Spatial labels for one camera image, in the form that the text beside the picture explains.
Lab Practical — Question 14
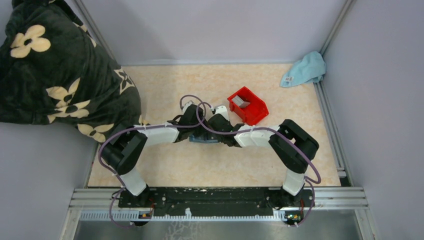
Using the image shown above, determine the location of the teal card holder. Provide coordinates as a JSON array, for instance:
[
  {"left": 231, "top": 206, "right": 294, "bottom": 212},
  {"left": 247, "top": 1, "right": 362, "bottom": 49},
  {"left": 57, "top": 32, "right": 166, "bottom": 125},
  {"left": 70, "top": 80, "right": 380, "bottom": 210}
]
[{"left": 189, "top": 134, "right": 219, "bottom": 144}]

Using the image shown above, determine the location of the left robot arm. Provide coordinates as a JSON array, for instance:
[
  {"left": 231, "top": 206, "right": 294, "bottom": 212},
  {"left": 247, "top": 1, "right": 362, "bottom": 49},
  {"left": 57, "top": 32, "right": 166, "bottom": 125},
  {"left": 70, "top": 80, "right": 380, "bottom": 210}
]
[{"left": 98, "top": 102, "right": 206, "bottom": 207}]

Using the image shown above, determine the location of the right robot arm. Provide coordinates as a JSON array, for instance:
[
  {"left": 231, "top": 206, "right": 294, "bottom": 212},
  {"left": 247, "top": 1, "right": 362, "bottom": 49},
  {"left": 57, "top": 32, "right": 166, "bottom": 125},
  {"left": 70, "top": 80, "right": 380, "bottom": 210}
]
[{"left": 202, "top": 113, "right": 320, "bottom": 206}]

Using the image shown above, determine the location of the silver credit cards stack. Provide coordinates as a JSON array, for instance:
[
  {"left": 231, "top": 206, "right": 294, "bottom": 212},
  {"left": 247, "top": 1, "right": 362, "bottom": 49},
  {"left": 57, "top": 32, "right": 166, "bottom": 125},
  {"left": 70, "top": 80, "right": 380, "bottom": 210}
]
[{"left": 231, "top": 95, "right": 251, "bottom": 109}]

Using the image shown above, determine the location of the red plastic bin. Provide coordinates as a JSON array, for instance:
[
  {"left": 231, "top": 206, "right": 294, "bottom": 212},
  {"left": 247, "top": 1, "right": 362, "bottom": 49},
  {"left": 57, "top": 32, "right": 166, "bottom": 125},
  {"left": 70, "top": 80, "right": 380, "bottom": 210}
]
[{"left": 227, "top": 86, "right": 269, "bottom": 126}]

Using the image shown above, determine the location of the light blue cloth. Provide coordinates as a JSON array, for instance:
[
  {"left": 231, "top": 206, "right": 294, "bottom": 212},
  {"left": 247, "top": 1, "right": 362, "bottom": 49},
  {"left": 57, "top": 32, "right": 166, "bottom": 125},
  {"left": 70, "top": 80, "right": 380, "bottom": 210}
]
[{"left": 280, "top": 51, "right": 327, "bottom": 88}]

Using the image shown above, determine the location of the black floral blanket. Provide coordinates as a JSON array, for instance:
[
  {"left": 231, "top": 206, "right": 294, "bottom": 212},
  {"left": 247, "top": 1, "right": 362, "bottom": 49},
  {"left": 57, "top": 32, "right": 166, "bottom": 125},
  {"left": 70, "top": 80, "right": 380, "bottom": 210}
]
[{"left": 0, "top": 0, "right": 142, "bottom": 143}]

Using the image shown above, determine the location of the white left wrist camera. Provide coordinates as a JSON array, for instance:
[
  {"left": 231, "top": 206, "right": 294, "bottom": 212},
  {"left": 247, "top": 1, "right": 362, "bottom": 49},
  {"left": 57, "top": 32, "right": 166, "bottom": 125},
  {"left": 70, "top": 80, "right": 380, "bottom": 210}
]
[{"left": 181, "top": 101, "right": 194, "bottom": 113}]

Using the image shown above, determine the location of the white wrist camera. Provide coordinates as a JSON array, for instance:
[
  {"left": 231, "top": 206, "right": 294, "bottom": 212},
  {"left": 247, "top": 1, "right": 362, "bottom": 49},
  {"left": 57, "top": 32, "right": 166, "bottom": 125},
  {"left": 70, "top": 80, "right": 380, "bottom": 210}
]
[
  {"left": 214, "top": 105, "right": 230, "bottom": 121},
  {"left": 181, "top": 101, "right": 194, "bottom": 113}
]

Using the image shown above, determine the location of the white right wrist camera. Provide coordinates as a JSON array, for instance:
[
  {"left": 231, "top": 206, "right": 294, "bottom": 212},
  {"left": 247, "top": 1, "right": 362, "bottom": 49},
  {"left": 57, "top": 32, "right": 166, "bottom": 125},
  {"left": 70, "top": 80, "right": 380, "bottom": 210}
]
[{"left": 214, "top": 105, "right": 230, "bottom": 121}]

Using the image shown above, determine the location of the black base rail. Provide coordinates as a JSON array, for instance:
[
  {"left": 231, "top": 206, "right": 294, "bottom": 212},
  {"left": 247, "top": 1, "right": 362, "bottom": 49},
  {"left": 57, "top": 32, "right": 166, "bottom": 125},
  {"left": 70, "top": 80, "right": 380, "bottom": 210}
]
[{"left": 115, "top": 187, "right": 314, "bottom": 224}]

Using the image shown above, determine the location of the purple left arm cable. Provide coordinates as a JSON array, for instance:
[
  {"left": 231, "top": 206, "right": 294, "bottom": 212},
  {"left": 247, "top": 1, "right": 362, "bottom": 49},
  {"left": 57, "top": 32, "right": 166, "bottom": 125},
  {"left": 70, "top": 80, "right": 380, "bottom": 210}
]
[{"left": 97, "top": 94, "right": 214, "bottom": 230}]

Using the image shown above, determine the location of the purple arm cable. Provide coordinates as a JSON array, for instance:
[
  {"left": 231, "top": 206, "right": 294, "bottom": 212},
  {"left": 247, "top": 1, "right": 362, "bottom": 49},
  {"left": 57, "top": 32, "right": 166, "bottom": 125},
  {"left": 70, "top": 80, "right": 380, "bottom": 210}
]
[
  {"left": 97, "top": 94, "right": 214, "bottom": 230},
  {"left": 195, "top": 101, "right": 323, "bottom": 228}
]

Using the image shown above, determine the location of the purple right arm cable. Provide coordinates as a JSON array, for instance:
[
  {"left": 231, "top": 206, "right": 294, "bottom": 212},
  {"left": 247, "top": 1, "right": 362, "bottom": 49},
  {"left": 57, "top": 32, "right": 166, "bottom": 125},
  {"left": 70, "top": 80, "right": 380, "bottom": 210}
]
[{"left": 195, "top": 101, "right": 323, "bottom": 228}]

